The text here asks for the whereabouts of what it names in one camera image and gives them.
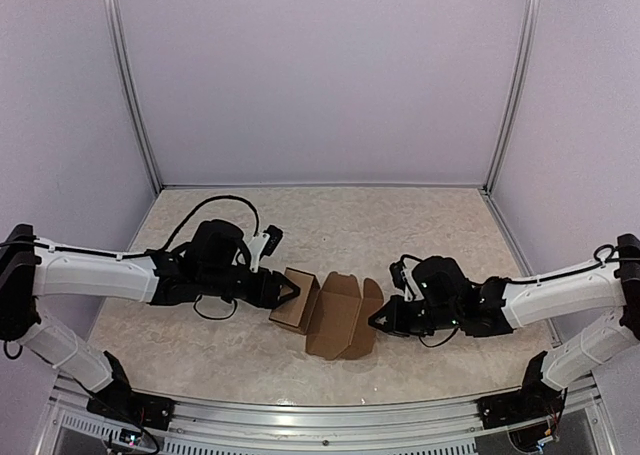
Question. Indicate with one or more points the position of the right aluminium corner post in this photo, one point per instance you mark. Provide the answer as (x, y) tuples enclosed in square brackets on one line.
[(516, 88)]

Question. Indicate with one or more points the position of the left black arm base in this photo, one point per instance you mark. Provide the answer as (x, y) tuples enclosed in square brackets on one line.
[(118, 401)]

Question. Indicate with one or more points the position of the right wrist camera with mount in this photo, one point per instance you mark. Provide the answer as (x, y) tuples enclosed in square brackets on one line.
[(400, 279)]

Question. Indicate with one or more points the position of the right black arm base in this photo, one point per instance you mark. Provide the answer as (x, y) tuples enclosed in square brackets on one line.
[(532, 400)]

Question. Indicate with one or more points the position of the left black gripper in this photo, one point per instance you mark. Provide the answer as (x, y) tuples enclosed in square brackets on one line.
[(263, 296)]

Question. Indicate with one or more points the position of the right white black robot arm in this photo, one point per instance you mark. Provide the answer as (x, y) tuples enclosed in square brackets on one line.
[(610, 280)]

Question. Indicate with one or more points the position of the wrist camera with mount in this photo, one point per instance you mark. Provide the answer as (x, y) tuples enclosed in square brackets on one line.
[(400, 279), (263, 245)]

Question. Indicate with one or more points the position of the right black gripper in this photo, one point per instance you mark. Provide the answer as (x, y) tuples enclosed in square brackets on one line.
[(395, 322)]

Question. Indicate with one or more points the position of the left aluminium corner post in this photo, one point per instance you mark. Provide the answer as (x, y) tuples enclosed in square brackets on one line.
[(118, 40)]

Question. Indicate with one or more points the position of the front aluminium frame rail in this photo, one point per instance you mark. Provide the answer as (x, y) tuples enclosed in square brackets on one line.
[(443, 426)]

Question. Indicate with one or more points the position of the brown cardboard box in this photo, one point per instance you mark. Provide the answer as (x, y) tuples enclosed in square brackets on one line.
[(333, 315)]

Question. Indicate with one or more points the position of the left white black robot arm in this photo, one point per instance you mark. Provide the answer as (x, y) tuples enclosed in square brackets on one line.
[(33, 267)]

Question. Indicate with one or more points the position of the aluminium corner post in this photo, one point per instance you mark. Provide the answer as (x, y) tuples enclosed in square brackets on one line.
[(516, 88), (118, 40)]

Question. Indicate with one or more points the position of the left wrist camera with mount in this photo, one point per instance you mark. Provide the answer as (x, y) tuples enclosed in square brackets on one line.
[(263, 245)]

